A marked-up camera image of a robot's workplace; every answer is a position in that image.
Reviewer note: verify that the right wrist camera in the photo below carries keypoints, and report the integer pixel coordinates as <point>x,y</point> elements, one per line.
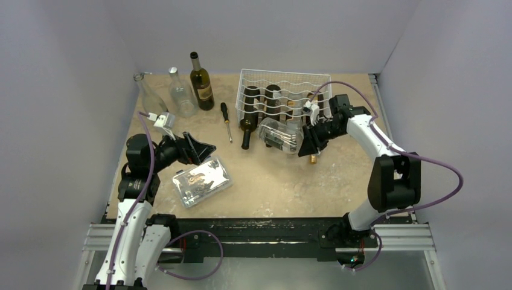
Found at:
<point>311,110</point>

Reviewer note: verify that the dark labelled wine bottle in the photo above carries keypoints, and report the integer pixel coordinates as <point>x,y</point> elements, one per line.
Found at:
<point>200,80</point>

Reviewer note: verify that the white wire wine rack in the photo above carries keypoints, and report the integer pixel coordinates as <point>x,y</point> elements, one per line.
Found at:
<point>290,83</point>

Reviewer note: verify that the dark bottle silver collar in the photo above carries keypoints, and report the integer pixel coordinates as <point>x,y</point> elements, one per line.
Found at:
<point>272,102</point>

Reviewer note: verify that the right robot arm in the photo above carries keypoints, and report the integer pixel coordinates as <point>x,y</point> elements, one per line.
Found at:
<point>395,178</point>

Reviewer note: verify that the black handled screwdriver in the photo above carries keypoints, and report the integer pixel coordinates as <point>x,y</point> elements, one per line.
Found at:
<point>224,110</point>

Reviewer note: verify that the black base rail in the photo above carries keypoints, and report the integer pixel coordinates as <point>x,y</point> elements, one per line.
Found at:
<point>326,239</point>

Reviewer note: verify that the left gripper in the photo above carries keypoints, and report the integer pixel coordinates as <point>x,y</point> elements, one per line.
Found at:
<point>195,151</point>

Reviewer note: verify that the small dark bottle gold cap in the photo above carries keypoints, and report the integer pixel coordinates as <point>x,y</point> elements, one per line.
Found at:
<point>292,106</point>

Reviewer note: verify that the dark green lower bottle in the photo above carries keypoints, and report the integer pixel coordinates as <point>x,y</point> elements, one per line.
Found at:
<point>249,122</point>

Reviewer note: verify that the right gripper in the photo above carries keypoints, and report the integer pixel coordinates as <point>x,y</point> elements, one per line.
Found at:
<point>317,135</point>

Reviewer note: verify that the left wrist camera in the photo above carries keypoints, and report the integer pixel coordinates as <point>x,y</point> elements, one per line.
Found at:
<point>163,123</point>

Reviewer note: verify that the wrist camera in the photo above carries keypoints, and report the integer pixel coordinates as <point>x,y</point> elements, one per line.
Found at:
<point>311,110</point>
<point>163,123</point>

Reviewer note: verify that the clear plastic parts box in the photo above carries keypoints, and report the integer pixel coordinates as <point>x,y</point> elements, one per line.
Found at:
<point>202,181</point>

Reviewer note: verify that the red bottle gold foil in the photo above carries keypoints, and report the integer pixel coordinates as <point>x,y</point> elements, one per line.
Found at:
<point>319,100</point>

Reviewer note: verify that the tall clear bottle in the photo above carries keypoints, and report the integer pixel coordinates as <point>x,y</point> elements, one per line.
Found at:
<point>151,101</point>

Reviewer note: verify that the clear bottle silver cap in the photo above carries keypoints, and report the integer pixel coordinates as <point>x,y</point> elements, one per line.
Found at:
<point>181,94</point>

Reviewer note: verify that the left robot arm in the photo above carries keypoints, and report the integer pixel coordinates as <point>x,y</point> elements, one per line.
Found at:
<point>139,237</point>

